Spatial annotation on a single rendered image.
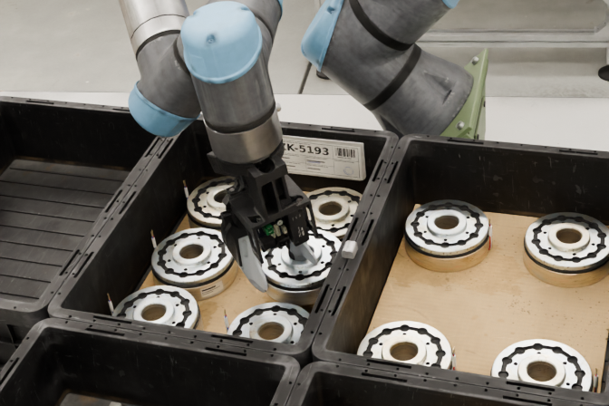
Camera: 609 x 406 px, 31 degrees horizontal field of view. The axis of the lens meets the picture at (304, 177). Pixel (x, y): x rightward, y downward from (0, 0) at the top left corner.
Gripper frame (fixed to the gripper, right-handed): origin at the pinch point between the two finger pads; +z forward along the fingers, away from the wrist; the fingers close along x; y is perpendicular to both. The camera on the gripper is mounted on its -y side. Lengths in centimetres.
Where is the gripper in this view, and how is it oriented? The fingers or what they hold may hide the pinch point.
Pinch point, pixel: (276, 270)
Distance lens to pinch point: 128.3
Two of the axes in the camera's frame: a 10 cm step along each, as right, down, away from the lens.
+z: 1.8, 7.7, 6.2
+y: 4.5, 4.9, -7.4
